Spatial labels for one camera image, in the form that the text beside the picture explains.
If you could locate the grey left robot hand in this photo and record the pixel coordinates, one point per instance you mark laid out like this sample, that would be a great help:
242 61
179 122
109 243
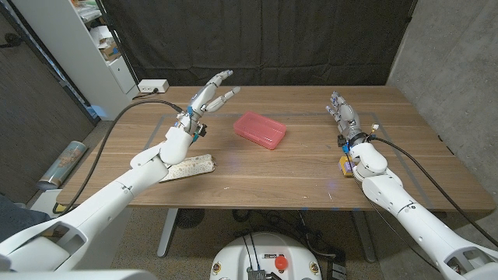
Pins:
202 100

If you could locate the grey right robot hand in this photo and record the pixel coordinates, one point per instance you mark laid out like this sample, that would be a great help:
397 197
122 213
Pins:
348 118

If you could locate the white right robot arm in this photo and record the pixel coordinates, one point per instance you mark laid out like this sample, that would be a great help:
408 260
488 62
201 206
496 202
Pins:
412 218

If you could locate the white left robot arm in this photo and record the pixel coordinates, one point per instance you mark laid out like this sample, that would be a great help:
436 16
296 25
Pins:
109 198

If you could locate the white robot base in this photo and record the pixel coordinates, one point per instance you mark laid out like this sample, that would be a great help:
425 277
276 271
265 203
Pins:
237 260

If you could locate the pink plastic pencil case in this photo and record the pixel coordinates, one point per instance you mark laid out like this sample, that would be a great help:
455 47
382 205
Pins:
260 129

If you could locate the small yellow box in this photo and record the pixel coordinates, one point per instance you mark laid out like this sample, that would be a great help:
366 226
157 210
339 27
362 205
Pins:
344 167

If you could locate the white power strip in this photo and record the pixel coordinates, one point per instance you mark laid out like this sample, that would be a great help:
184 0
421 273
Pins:
152 85

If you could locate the white dotted fabric pouch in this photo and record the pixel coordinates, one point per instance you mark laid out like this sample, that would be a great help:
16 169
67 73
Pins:
194 166

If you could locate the black fabric mat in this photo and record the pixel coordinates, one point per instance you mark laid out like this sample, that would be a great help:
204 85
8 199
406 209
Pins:
257 39

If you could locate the cardboard box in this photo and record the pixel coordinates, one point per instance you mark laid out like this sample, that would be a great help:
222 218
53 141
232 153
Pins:
110 51

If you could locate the black round fan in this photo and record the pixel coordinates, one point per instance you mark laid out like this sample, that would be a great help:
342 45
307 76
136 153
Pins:
190 218

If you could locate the grey table leg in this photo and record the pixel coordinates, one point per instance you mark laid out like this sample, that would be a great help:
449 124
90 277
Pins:
167 233
365 237

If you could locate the white shelf cabinet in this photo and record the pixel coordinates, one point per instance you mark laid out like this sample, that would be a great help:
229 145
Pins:
78 58

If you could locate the red emergency stop button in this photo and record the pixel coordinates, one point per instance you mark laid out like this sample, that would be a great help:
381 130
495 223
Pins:
281 262

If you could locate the person's leg in jeans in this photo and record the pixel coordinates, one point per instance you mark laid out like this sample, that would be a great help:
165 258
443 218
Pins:
15 218

